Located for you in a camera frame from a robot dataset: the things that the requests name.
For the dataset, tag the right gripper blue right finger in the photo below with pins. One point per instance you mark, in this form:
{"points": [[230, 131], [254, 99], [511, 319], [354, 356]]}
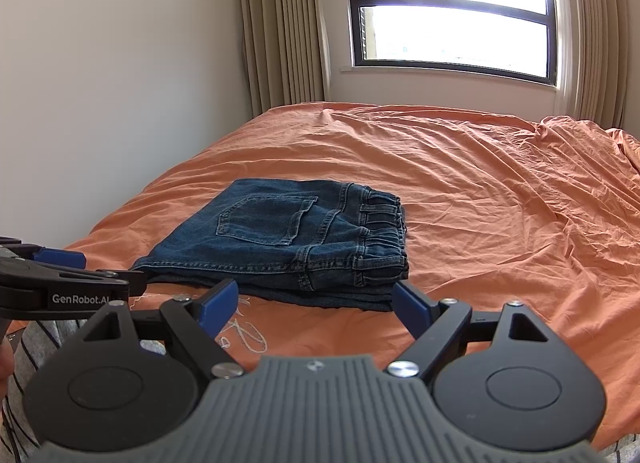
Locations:
{"points": [[437, 328]]}

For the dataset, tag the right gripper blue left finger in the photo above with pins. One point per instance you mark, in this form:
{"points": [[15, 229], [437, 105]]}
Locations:
{"points": [[192, 325]]}

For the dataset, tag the blue denim jeans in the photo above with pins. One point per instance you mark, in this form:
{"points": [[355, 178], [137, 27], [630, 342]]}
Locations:
{"points": [[317, 243]]}

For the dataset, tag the person's left hand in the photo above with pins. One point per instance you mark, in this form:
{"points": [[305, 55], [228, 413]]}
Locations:
{"points": [[6, 366]]}

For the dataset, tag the grey striped shirt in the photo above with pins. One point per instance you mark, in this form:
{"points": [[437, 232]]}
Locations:
{"points": [[91, 389]]}

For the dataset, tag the orange bed sheet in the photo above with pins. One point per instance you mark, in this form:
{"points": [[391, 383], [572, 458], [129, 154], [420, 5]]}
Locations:
{"points": [[497, 208]]}

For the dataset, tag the beige curtain right side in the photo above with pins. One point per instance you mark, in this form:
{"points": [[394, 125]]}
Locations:
{"points": [[593, 60]]}

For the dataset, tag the beige curtain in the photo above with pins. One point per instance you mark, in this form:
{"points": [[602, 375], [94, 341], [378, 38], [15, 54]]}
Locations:
{"points": [[284, 45], [593, 60]]}

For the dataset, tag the black framed window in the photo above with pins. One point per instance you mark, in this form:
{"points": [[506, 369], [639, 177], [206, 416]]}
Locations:
{"points": [[511, 38]]}

